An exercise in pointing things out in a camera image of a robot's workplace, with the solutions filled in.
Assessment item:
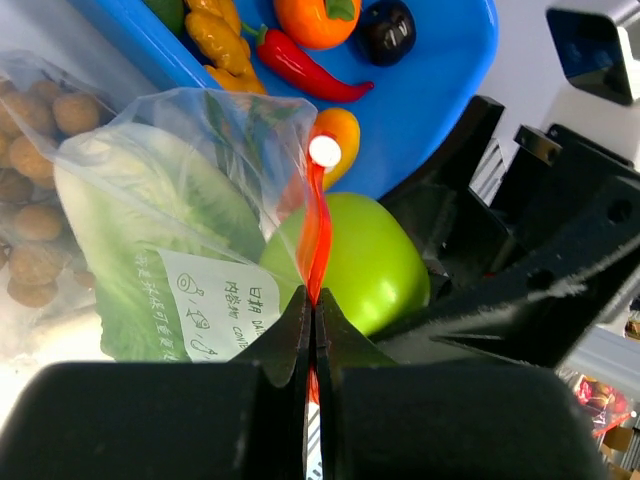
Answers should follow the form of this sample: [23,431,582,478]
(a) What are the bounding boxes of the clear zip bag orange zipper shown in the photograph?
[1,51,343,404]

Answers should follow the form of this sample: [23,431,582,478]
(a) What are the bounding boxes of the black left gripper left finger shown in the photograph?
[1,290,311,479]

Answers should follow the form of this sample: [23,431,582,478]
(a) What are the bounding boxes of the blue plastic bin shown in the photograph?
[72,1,499,198]

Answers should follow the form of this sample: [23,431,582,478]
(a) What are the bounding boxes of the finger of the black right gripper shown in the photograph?
[376,234,639,368]

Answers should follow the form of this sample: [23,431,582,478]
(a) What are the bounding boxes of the orange fruit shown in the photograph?
[273,0,362,50]

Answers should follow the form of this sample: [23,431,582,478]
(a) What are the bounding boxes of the dark purple fruit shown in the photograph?
[354,1,417,67]

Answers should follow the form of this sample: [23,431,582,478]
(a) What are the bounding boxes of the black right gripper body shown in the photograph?
[381,96,639,290]

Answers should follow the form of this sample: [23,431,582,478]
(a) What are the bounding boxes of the green apple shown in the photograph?
[258,192,432,339]

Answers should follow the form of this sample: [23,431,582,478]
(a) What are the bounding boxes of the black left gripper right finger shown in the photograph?
[315,292,606,479]

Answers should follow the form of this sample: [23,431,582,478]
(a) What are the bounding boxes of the red chili pepper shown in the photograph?
[242,22,374,103]

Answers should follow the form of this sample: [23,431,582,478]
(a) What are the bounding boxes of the longan bunch with leaves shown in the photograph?
[1,78,107,309]

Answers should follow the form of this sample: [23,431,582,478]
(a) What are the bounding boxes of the aluminium rail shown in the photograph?
[566,326,639,391]

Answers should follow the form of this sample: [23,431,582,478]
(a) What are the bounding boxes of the napa cabbage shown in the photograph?
[55,123,278,362]

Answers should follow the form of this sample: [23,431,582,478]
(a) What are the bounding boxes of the food bags outside table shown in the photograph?
[559,299,639,479]

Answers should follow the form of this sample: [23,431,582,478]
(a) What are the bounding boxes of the orange ginger root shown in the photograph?
[185,0,267,95]

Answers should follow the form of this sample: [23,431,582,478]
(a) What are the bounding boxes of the yellow mango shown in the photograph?
[315,107,361,191]

